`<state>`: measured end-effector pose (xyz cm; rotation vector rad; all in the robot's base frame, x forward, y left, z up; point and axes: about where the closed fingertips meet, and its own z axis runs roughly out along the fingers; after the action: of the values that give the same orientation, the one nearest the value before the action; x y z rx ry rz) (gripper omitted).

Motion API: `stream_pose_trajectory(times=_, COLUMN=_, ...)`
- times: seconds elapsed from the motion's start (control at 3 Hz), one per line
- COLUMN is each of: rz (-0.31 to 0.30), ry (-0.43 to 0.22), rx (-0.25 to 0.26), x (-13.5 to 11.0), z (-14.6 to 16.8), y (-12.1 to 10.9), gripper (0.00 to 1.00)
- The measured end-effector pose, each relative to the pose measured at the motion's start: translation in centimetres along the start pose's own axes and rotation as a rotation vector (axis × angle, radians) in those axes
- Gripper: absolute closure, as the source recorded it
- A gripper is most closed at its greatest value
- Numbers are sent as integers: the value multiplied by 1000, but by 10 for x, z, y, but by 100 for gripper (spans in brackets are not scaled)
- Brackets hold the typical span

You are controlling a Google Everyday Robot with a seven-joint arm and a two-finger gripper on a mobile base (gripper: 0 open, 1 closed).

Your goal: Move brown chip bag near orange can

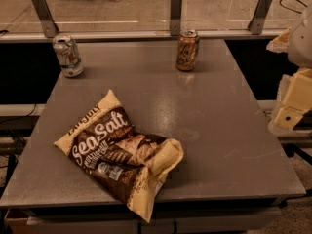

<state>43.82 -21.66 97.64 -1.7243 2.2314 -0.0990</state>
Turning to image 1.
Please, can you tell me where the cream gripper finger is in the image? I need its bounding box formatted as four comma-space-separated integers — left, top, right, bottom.
266, 27, 291, 53
272, 67, 312, 130

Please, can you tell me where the orange soda can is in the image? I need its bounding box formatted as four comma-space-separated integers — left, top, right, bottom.
176, 30, 199, 71

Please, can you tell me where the brown sea salt chip bag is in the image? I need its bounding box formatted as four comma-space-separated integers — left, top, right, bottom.
55, 92, 184, 221

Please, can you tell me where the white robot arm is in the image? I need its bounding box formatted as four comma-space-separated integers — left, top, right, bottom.
266, 4, 312, 131

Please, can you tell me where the white green soda can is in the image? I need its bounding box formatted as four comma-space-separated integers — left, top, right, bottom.
53, 34, 83, 77

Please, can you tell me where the right metal bracket post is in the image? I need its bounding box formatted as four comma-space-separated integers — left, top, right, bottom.
248, 0, 273, 35

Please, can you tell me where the metal bracket post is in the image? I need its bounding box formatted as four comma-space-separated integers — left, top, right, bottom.
248, 0, 273, 35
170, 0, 182, 36
31, 0, 59, 38

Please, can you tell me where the middle metal bracket post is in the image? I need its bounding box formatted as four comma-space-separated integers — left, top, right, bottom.
170, 0, 182, 36

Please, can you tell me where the left metal bracket post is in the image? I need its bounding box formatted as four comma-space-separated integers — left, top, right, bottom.
31, 0, 59, 38

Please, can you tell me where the black cable at left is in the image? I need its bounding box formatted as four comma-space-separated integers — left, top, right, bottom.
0, 103, 38, 125

